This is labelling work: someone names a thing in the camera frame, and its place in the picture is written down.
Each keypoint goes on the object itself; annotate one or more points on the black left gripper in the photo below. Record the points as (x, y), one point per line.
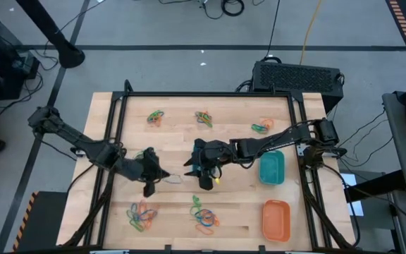
(143, 169)

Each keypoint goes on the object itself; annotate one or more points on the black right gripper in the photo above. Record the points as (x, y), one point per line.
(213, 155)

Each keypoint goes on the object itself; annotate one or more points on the blue plastic basket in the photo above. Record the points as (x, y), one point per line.
(195, 152)

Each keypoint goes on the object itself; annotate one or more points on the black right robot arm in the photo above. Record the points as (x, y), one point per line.
(277, 139)

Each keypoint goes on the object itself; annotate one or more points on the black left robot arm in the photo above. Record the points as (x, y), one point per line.
(69, 135)

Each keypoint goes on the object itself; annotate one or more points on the teal plastic basket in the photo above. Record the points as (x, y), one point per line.
(271, 169)

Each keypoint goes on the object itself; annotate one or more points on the orange plastic basket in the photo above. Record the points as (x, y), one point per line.
(276, 220)

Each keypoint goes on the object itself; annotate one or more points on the black computer tower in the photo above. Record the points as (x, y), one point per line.
(294, 79)

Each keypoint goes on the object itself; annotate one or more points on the black pole stand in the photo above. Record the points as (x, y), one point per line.
(69, 54)

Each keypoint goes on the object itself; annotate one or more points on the black padded bar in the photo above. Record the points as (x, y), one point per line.
(375, 185)

